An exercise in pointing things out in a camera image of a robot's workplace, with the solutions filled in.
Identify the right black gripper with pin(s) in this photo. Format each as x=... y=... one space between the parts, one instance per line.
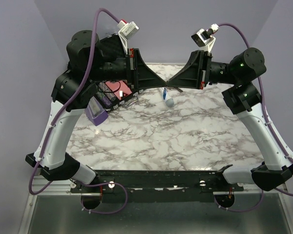
x=195 y=73

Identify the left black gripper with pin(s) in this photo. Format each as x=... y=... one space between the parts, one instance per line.
x=143 y=76

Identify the blue key tag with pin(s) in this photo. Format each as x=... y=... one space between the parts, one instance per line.
x=164 y=93

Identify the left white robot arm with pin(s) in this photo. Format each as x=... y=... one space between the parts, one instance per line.
x=91 y=60

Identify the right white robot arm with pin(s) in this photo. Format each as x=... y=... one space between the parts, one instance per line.
x=245 y=102

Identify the white microphone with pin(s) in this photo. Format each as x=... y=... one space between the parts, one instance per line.
x=169 y=100

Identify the black poker chip case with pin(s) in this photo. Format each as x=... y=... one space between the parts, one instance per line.
x=117 y=88

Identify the purple metronome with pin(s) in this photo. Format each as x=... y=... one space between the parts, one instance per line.
x=95 y=112

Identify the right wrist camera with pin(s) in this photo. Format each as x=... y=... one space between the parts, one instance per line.
x=204 y=38

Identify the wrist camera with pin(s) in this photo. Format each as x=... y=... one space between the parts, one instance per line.
x=126 y=31
x=204 y=38

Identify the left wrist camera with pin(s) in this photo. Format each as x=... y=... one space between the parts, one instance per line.
x=126 y=31

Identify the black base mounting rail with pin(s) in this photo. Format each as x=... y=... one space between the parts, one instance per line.
x=157 y=186

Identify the aluminium frame profile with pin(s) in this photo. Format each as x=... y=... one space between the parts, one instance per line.
x=54 y=189

